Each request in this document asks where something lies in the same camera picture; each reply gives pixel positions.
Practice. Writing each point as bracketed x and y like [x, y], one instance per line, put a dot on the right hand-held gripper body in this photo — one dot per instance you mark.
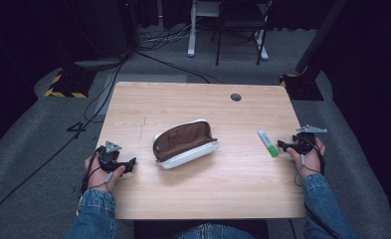
[304, 143]

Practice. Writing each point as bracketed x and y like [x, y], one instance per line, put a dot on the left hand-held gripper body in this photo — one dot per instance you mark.
[109, 158]

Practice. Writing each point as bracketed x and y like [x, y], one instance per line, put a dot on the green and white marker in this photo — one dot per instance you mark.
[268, 143]

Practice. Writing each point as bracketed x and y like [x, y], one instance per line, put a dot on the white pencil case brown lining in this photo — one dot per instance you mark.
[183, 142]

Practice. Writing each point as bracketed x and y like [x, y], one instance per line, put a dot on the person's right hand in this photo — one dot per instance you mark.
[310, 164]

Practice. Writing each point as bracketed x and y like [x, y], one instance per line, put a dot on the person's left hand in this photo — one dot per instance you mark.
[98, 181]

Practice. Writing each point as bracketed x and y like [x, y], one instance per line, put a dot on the black stand with slanted pole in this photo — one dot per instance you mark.
[304, 84]

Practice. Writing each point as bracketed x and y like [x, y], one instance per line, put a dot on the black yellow striped stand base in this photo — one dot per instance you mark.
[71, 84]

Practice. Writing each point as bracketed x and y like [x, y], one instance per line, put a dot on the person's legs in jeans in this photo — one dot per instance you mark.
[213, 232]

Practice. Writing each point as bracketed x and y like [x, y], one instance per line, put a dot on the black chair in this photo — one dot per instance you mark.
[241, 18]

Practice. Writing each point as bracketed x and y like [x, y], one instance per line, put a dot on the white desk frame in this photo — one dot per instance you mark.
[192, 40]

